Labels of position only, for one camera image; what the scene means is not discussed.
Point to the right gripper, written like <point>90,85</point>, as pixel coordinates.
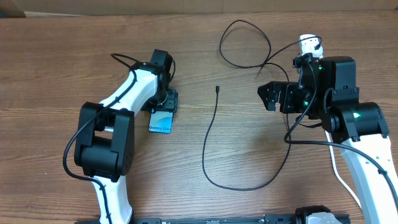
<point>286,96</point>

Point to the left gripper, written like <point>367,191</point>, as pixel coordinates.
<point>169,104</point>

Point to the Samsung Galaxy smartphone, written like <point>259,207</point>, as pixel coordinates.
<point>161,122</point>

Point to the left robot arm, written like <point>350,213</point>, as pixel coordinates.
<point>104,141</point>

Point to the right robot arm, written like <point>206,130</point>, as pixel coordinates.
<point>326,90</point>

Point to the cardboard sheet backdrop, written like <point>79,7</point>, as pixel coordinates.
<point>20,8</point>

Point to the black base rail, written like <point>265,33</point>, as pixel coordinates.
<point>311,214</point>

